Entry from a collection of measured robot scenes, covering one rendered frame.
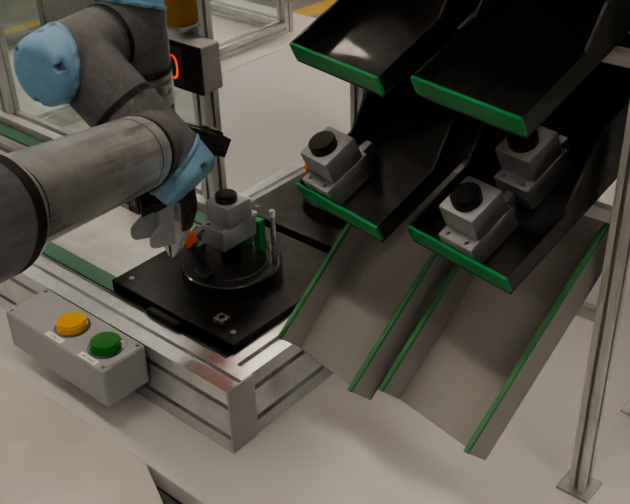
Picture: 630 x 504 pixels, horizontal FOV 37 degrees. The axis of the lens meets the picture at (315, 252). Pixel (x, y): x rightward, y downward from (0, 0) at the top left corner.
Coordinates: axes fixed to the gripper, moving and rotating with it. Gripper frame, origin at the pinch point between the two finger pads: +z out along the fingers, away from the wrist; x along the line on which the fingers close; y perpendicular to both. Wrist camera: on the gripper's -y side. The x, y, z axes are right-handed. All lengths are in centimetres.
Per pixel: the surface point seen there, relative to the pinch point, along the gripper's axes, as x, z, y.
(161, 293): -3.9, 9.1, 0.5
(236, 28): -95, 20, -105
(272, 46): -78, 20, -101
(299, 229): -0.1, 9.0, -23.8
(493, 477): 44.0, 20.1, -8.2
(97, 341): -2.0, 8.9, 12.9
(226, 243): 2.2, 2.3, -6.7
